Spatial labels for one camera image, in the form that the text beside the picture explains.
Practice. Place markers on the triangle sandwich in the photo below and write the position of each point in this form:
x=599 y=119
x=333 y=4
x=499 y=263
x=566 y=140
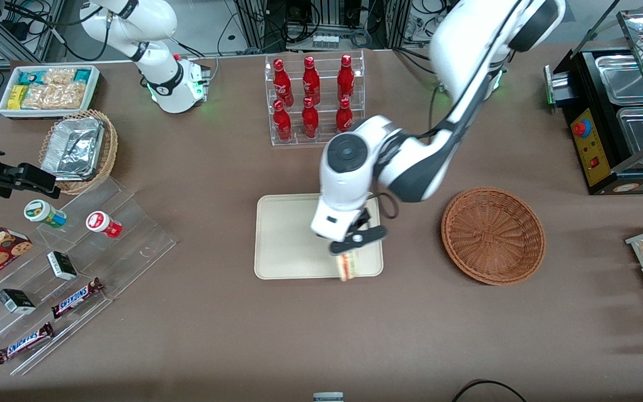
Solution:
x=349 y=267

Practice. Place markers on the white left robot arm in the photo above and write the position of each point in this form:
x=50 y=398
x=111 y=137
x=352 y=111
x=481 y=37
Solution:
x=411 y=162

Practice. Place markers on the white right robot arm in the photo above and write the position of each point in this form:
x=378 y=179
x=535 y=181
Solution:
x=161 y=84

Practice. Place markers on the aluminium foil tray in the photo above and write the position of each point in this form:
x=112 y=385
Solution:
x=73 y=148

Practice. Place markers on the cream plastic tray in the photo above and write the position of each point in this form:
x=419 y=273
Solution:
x=282 y=240

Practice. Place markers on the wicker basket with foil trays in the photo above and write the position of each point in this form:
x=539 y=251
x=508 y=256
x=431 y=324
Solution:
x=110 y=151

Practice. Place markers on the empty brown wicker basket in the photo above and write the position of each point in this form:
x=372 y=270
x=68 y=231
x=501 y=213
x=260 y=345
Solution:
x=492 y=237

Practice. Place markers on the green lid cup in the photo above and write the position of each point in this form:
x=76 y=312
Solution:
x=39 y=211

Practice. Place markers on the white plastic snack bin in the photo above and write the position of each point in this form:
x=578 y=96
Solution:
x=4 y=111

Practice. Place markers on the red lid cup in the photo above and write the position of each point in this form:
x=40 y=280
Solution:
x=100 y=222

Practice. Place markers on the clear bag of peanuts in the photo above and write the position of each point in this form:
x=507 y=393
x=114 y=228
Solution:
x=39 y=96
x=59 y=76
x=70 y=95

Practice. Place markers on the yellow snack packet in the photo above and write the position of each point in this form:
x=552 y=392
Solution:
x=17 y=96

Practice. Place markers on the small black box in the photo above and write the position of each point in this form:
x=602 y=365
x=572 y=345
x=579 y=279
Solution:
x=62 y=266
x=16 y=301

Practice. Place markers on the teal snack packet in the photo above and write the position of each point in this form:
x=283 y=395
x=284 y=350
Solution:
x=30 y=77
x=83 y=75

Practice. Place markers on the clear acrylic bottle rack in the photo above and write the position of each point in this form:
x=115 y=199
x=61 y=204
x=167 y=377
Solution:
x=299 y=142

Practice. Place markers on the clear acrylic stepped shelf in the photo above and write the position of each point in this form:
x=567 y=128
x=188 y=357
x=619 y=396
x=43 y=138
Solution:
x=132 y=245

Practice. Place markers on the red cola bottle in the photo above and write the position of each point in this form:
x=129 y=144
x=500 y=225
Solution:
x=282 y=124
x=282 y=84
x=311 y=82
x=345 y=81
x=310 y=121
x=344 y=117

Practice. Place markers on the Snickers bar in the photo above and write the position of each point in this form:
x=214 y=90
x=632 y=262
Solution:
x=76 y=298
x=23 y=343

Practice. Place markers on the grey device edge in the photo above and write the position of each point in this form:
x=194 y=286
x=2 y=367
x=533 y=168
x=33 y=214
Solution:
x=328 y=397

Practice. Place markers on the white power strip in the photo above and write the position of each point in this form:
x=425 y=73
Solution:
x=325 y=41

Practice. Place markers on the black hot food display case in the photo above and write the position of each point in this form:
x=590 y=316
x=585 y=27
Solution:
x=595 y=162

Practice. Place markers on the red emergency stop button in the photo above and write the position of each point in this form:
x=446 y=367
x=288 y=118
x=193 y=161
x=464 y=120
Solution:
x=581 y=128

